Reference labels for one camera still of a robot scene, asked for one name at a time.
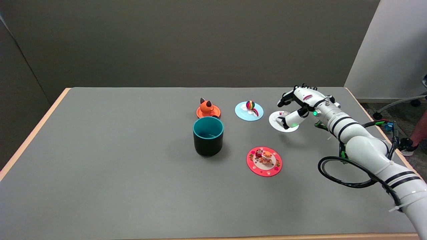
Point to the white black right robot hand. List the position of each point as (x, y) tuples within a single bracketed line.
[(308, 98)]

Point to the white cup lid with figurine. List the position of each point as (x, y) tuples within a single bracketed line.
[(275, 124)]

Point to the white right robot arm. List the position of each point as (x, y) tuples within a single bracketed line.
[(363, 146)]

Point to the light blue balloon cup lid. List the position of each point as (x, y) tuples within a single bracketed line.
[(245, 113)]

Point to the red cup lid with cat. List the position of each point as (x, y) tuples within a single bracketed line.
[(264, 161)]

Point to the orange cat cup lid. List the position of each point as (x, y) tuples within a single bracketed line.
[(207, 108)]

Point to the dark cup with teal inside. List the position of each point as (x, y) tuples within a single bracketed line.
[(208, 140)]

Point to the grey office chair base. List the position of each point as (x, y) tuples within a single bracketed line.
[(397, 101)]

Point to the metal floor vent grate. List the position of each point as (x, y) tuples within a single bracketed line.
[(400, 130)]

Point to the black sneaker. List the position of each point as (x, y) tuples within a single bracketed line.
[(407, 146)]

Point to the person's bare leg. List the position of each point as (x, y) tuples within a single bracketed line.
[(419, 130)]

